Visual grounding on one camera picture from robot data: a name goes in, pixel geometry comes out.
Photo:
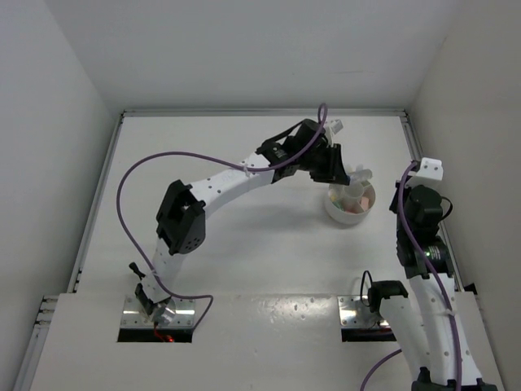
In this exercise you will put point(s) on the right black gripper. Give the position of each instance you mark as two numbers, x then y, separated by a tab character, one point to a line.
395	195

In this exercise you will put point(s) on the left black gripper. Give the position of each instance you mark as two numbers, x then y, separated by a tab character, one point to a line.
332	171

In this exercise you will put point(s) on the clear glue stick blue cap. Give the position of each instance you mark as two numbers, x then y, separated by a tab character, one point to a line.
359	176

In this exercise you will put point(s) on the white round divided container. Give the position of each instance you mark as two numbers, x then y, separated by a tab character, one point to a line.
342	202

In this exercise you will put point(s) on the pink eraser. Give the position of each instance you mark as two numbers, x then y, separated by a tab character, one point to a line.
365	203

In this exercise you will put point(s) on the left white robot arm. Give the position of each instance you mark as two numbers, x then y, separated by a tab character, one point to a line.
181	219

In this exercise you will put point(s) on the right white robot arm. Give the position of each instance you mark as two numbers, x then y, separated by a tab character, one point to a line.
423	314

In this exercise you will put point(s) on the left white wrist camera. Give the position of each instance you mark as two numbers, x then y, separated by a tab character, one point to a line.
333	127

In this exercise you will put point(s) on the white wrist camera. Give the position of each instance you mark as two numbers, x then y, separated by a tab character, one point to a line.
428	172
333	127

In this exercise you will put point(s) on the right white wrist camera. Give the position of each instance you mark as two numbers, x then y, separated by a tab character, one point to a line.
428	172

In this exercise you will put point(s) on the aluminium frame rail back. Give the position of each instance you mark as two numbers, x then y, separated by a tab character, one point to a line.
300	112

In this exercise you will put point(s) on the aluminium frame rail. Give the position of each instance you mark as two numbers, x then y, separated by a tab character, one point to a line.
94	208
300	112
416	152

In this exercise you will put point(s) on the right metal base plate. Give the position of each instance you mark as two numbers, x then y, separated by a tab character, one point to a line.
353	314

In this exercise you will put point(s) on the metal base plate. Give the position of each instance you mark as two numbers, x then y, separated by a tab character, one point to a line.
174	314
353	314

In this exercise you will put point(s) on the aluminium frame rail right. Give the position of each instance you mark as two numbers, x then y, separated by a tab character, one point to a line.
416	152

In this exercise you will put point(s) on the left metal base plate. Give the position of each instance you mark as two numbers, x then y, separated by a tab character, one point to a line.
174	314

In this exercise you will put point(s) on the aluminium frame rail left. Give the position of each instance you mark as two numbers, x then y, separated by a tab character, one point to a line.
94	208

